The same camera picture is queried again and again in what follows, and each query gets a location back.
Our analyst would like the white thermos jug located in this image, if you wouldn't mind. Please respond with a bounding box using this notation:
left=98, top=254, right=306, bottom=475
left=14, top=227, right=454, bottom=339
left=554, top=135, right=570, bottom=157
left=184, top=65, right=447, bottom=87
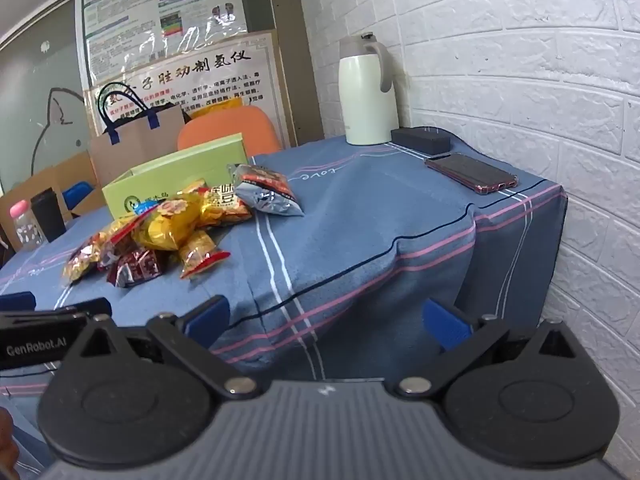
left=338, top=32, right=401, bottom=146

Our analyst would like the blue plastic object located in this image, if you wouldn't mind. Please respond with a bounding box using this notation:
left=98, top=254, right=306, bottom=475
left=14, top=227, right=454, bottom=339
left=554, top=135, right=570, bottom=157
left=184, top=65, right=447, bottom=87
left=62, top=182, right=98, bottom=211

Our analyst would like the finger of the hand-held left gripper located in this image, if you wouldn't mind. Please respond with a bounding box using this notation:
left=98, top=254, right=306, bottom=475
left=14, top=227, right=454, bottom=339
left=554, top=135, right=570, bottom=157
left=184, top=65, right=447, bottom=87
left=0, top=291, right=37, bottom=312
left=50, top=298, right=112, bottom=319

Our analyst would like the small black box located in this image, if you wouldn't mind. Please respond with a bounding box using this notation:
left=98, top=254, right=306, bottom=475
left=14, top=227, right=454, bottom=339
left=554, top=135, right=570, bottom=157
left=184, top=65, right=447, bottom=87
left=391, top=127, right=452, bottom=153

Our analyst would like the pink capped clear bottle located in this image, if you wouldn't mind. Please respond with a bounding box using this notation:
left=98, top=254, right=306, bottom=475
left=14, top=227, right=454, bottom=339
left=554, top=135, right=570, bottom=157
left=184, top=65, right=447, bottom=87
left=9, top=199, right=43, bottom=251

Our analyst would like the brown paper bag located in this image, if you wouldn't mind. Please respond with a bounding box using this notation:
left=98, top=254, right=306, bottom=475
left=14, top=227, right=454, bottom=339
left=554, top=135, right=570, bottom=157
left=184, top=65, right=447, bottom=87
left=89, top=81, right=193, bottom=188

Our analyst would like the wall poster with plastic cover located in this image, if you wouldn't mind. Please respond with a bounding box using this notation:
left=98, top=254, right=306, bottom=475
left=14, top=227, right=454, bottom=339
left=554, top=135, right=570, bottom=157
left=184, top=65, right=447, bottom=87
left=75, top=0, right=251, bottom=68

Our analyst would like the yellow plastic bag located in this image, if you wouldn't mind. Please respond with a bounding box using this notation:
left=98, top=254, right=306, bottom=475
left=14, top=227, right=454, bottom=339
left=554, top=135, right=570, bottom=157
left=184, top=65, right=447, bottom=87
left=190, top=97, right=244, bottom=121

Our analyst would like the brown cardboard box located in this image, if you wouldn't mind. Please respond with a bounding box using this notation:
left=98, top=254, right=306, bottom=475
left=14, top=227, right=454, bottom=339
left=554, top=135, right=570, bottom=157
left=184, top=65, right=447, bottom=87
left=0, top=150, right=108, bottom=251

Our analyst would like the white text wall poster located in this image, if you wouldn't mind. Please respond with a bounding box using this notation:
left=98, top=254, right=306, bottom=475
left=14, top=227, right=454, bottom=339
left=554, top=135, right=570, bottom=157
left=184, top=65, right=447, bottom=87
left=82, top=30, right=293, bottom=148

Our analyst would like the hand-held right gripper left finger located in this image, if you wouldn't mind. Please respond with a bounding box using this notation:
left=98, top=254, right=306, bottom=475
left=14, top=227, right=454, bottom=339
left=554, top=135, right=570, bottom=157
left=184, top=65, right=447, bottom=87
left=62, top=296, right=261, bottom=401

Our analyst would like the brown cookie packet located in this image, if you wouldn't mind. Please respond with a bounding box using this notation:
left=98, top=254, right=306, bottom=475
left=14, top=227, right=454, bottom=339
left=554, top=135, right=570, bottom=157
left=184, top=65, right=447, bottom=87
left=106, top=249, right=168, bottom=288

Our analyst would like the person's left hand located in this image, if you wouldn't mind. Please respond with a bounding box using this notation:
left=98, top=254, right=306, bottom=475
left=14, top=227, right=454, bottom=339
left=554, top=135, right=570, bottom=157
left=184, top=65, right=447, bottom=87
left=0, top=407, right=20, bottom=476

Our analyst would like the black tumbler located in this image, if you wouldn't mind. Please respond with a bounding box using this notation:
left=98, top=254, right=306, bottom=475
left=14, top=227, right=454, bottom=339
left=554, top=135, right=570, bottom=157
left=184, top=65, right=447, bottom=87
left=31, top=189, right=67, bottom=243

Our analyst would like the grey red snack packet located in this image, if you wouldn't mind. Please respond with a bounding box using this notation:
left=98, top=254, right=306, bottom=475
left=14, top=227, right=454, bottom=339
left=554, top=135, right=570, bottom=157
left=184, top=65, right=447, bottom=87
left=227, top=162, right=306, bottom=218

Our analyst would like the green cardboard box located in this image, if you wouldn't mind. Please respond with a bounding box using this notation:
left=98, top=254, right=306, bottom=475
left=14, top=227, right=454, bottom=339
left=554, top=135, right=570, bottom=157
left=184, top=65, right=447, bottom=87
left=101, top=132, right=251, bottom=221

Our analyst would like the orange chair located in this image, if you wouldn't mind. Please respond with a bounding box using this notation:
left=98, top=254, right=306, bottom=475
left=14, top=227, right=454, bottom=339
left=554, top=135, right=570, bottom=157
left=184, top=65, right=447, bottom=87
left=177, top=106, right=283, bottom=153

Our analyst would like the yellow red snack packet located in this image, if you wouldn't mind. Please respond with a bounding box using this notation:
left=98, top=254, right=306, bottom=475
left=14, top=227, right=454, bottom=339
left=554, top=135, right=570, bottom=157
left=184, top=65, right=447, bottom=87
left=61, top=237, right=108, bottom=286
left=95, top=212, right=153, bottom=267

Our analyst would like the blue striped tablecloth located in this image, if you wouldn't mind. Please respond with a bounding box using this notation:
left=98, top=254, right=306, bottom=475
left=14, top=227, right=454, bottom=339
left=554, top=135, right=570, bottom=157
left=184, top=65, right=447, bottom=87
left=0, top=127, right=569, bottom=480

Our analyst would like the large yellow bread packet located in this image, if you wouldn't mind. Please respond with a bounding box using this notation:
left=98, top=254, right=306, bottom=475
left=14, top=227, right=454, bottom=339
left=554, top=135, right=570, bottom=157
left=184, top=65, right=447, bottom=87
left=132, top=192, right=211, bottom=253

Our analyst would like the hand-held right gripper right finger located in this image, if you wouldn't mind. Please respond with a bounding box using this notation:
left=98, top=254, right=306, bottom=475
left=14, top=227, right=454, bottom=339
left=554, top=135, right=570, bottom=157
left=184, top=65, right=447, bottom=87
left=395, top=300, right=593, bottom=401

